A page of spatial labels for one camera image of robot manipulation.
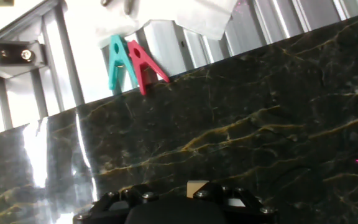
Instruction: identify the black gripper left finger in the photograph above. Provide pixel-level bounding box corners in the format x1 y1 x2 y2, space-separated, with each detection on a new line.
88 183 160 217

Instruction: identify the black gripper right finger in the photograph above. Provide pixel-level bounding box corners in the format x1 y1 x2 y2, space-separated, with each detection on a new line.
193 182 275 215

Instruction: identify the tiny wooden cube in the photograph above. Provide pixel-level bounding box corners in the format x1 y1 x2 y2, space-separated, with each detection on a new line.
186 179 210 198

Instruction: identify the black marble pattern mat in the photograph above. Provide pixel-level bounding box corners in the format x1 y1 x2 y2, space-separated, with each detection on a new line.
0 11 358 224

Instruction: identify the red clothespin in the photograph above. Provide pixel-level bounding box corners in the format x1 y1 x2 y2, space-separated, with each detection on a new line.
126 39 170 96

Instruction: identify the green clothespin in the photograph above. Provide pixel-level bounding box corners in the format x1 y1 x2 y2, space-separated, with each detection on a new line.
108 34 139 91

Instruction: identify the flat white tissue sheet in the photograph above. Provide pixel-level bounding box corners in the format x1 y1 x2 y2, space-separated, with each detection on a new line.
93 0 239 49

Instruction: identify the aluminium corner bracket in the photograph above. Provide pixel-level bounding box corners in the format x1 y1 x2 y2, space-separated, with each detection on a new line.
0 39 48 78

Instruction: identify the aluminium frame beam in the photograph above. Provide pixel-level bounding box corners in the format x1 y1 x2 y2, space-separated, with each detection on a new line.
0 0 70 43

